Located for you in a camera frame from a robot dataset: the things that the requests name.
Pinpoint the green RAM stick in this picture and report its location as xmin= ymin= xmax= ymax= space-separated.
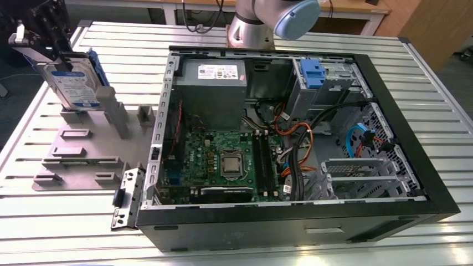
xmin=60 ymin=158 xmax=97 ymax=166

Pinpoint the wooden desk white frame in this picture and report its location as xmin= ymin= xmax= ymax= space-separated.
xmin=147 ymin=0 xmax=393 ymax=35

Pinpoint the black RAM slot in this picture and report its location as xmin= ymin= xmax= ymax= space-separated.
xmin=262 ymin=130 xmax=280 ymax=196
xmin=253 ymin=130 xmax=269 ymax=196

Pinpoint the blue data wire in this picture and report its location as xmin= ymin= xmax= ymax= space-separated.
xmin=346 ymin=125 xmax=376 ymax=158

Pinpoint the blue drive cage latch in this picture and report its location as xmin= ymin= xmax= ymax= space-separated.
xmin=301 ymin=59 xmax=326 ymax=90

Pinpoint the orange yellow wire bundle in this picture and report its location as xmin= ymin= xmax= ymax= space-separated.
xmin=273 ymin=101 xmax=320 ymax=180

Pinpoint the orange black power wire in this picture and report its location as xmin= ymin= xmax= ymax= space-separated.
xmin=361 ymin=131 xmax=398 ymax=152

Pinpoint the grey parts rack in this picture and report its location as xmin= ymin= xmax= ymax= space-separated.
xmin=32 ymin=86 xmax=159 ymax=192

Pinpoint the hard disk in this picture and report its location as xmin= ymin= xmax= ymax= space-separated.
xmin=35 ymin=47 xmax=112 ymax=111

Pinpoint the grey expansion slot bracket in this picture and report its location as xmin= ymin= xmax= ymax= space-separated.
xmin=111 ymin=167 xmax=147 ymax=231

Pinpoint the thin red wire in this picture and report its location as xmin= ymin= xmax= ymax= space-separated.
xmin=168 ymin=100 xmax=185 ymax=160

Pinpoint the grey power supply unit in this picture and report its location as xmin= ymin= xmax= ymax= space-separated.
xmin=173 ymin=58 xmax=248 ymax=132

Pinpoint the CPU socket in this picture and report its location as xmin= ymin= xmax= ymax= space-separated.
xmin=220 ymin=149 xmax=248 ymax=182

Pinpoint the green motherboard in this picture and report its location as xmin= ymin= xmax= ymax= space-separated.
xmin=157 ymin=130 xmax=293 ymax=204

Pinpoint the black PC case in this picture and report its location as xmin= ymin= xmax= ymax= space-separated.
xmin=135 ymin=45 xmax=462 ymax=253

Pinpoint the silver CPU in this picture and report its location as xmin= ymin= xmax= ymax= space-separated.
xmin=224 ymin=156 xmax=241 ymax=174

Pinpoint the grey optical drive cage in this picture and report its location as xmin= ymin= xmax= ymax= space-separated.
xmin=288 ymin=57 xmax=373 ymax=117

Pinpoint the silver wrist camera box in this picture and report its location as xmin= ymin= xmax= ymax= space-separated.
xmin=8 ymin=24 xmax=56 ymax=67

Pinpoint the black graphics card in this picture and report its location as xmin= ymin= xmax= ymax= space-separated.
xmin=191 ymin=186 xmax=256 ymax=204

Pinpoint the black cable bundle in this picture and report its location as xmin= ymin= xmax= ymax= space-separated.
xmin=288 ymin=101 xmax=373 ymax=202

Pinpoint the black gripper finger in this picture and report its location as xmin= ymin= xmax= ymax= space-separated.
xmin=59 ymin=51 xmax=91 ymax=73

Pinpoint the tan wooden cabinet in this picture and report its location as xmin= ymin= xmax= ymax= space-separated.
xmin=374 ymin=0 xmax=473 ymax=71

